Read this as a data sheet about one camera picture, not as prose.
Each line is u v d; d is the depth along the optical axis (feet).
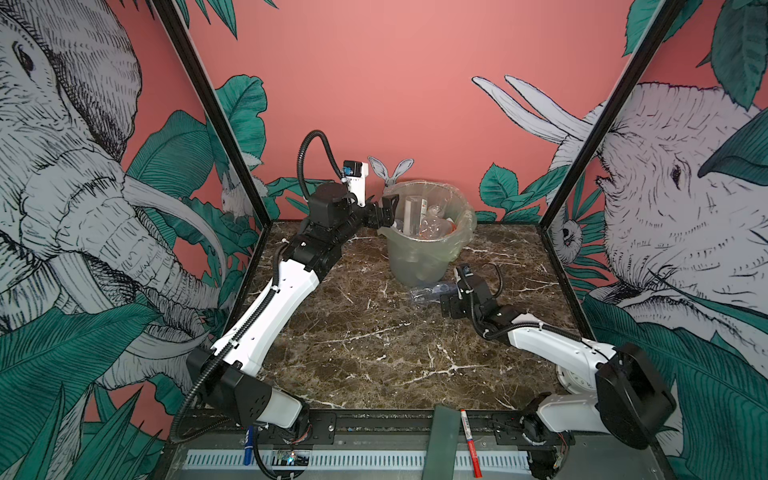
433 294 3.22
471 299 2.13
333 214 1.64
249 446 2.30
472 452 2.30
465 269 2.50
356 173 1.88
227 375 1.27
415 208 3.01
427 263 3.06
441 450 2.35
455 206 3.05
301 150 1.46
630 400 1.37
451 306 2.57
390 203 2.01
